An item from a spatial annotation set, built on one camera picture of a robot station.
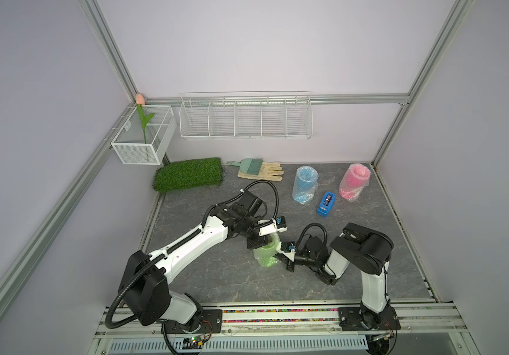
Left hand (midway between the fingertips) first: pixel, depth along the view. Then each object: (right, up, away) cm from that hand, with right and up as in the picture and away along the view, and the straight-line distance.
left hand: (267, 238), depth 78 cm
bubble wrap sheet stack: (0, -11, +7) cm, 13 cm away
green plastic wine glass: (+1, -2, -4) cm, 4 cm away
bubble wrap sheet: (+38, +22, +16) cm, 46 cm away
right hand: (+1, -7, +9) cm, 11 cm away
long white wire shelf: (-9, +50, +19) cm, 54 cm away
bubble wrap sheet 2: (+16, +19, +16) cm, 30 cm away
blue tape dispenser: (+28, +10, +24) cm, 38 cm away
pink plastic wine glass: (+38, +22, +16) cm, 47 cm away
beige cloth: (+2, +27, +40) cm, 48 cm away
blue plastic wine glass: (+16, +19, +16) cm, 30 cm away
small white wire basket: (-49, +34, 0) cm, 60 cm away
